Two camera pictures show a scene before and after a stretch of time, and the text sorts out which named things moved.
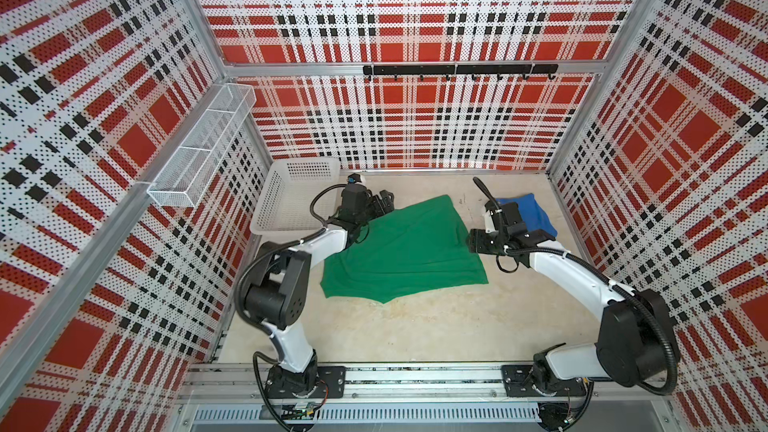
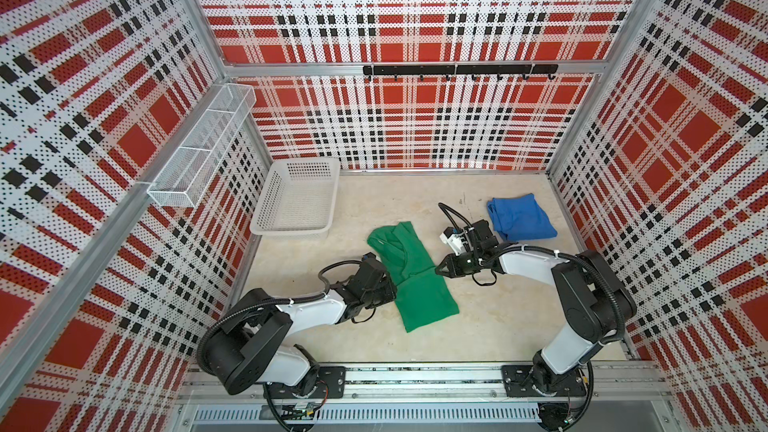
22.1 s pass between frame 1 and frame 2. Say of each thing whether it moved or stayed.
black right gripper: moved
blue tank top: stayed
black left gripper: moved
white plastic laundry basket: stayed
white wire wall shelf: stayed
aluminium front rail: stayed
